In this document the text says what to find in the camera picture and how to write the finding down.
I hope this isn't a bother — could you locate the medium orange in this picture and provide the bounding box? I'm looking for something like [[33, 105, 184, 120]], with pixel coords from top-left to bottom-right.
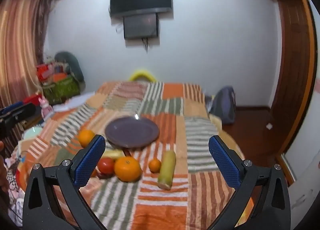
[[78, 130, 95, 148]]

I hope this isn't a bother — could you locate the red tomato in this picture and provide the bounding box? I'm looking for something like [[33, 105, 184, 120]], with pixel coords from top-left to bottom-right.
[[97, 157, 114, 176]]

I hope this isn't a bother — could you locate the large yellow cane piece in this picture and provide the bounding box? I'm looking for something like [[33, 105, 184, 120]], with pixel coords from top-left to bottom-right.
[[102, 149, 125, 160]]

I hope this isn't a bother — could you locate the large orange with sticker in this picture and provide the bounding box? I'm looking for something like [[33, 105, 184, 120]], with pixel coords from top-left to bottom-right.
[[114, 156, 142, 182]]

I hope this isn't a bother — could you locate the small tangerine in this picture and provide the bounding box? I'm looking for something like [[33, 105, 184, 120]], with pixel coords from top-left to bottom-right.
[[149, 158, 162, 174]]

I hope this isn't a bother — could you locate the pink bunny toy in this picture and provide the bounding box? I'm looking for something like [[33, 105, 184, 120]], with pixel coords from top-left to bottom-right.
[[39, 96, 54, 121]]

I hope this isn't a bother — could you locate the green storage box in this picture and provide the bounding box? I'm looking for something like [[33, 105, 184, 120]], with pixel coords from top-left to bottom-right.
[[42, 76, 80, 105]]

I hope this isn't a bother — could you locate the red box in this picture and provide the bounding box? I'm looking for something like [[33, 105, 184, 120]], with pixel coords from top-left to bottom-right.
[[36, 62, 55, 82]]

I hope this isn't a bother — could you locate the grey neck pillow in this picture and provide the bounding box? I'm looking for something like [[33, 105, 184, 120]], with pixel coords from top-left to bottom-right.
[[54, 51, 84, 82]]

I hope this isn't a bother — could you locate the striped pink curtain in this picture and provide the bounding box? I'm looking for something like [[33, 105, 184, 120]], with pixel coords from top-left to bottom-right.
[[1, 0, 54, 107]]

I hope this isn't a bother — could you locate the grey backpack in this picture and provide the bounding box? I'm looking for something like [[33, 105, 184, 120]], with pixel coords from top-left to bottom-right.
[[209, 86, 236, 124]]

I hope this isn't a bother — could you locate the dark purple plate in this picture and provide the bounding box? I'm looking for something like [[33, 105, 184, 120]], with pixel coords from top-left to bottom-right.
[[105, 116, 159, 149]]

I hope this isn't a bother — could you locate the striped patchwork bedspread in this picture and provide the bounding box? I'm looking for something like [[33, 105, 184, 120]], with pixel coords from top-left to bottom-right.
[[15, 81, 234, 229]]

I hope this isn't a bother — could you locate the brown wooden door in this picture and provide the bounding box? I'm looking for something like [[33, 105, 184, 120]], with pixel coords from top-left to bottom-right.
[[271, 0, 317, 155]]

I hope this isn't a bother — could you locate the yellow object behind bed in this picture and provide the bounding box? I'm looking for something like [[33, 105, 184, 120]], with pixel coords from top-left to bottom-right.
[[129, 69, 157, 82]]

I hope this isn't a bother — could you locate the black box under television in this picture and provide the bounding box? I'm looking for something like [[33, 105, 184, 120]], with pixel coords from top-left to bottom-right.
[[123, 14, 159, 40]]

